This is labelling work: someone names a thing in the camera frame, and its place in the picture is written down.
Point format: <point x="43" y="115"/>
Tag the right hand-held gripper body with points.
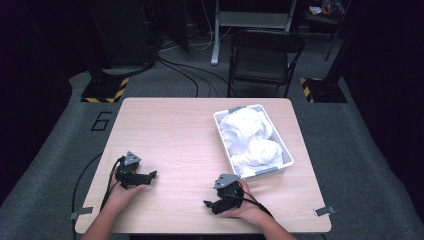
<point x="230" y="196"/>

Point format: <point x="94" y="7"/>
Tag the person's left hand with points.
<point x="120" y="198"/>

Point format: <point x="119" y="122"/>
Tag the white plastic basket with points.
<point x="221" y="140"/>

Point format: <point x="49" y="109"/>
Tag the black yellow striped stand base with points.
<point x="106" y="91"/>
<point x="325" y="91"/>

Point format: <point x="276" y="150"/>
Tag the grey tape piece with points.
<point x="325" y="211"/>
<point x="81" y="212"/>

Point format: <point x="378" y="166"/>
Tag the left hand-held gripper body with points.
<point x="128" y="173"/>

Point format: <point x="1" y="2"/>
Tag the white cloth garment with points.
<point x="258" y="155"/>
<point x="245" y="128"/>

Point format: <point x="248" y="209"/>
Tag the white metal desk frame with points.
<point x="248" y="19"/>

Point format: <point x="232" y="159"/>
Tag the black folding chair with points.
<point x="263" y="63"/>

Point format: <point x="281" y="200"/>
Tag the person's right hand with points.
<point x="248" y="210"/>

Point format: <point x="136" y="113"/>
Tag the dark side table with clutter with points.
<point x="325" y="11"/>

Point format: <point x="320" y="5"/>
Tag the black cabinet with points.
<point x="126" y="33"/>

